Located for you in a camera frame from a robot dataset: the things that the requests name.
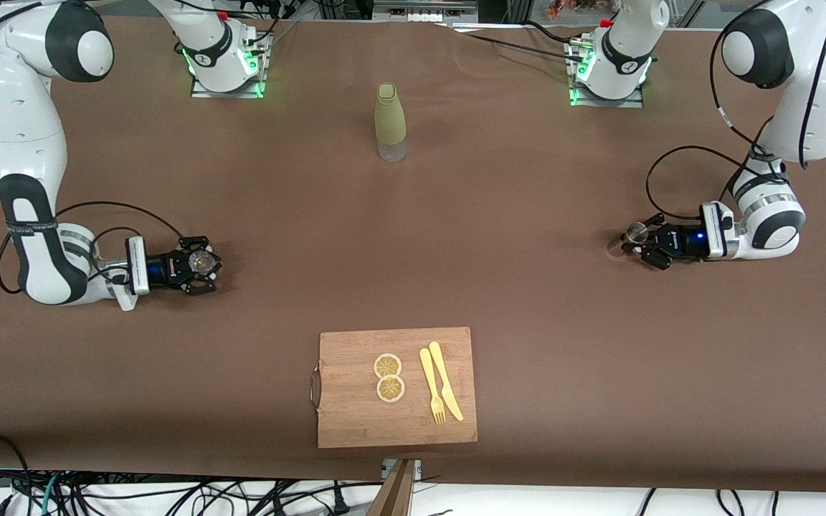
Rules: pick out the metal beam bracket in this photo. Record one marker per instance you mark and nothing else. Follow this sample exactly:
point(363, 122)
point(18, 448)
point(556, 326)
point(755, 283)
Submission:
point(386, 469)

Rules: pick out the grey equipment rack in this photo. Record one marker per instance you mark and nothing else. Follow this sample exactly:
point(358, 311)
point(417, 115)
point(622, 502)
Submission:
point(424, 8)

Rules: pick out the wooden beam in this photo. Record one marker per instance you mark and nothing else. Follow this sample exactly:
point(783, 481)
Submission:
point(393, 494)

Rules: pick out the wooden cutting board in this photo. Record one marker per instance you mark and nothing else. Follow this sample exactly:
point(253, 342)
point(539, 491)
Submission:
point(355, 423)

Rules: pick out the green bottle with glass base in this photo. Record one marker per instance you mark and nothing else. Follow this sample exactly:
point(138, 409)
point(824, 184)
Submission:
point(390, 115)

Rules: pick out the small clear glass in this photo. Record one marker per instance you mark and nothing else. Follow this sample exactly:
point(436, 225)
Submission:
point(635, 231)

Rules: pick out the lemon slice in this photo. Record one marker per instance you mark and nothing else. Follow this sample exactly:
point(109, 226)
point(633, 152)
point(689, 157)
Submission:
point(387, 365)
point(390, 389)

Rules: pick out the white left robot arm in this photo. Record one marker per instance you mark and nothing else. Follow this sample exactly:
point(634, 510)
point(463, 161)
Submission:
point(814, 107)

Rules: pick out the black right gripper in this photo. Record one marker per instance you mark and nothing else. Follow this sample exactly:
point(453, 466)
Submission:
point(164, 269)

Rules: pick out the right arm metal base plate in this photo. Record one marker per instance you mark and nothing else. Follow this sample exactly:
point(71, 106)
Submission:
point(201, 89)

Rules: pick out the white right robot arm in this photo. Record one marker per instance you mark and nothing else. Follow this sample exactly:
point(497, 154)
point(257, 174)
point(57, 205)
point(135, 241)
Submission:
point(19, 107)

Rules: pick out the yellow plastic fork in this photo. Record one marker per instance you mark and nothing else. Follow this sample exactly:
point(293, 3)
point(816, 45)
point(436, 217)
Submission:
point(429, 380)

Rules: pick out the brown table mat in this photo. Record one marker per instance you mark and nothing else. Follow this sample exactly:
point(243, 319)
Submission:
point(456, 251)

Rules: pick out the yellow plastic knife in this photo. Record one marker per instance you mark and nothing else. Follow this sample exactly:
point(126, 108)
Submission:
point(445, 383)

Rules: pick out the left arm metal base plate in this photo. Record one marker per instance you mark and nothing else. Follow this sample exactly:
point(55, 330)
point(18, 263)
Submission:
point(578, 100)

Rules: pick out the clear glass beaker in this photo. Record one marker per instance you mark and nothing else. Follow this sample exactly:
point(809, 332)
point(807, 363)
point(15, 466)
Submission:
point(203, 261)

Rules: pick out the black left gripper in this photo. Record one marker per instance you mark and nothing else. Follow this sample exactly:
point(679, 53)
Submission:
point(682, 241)

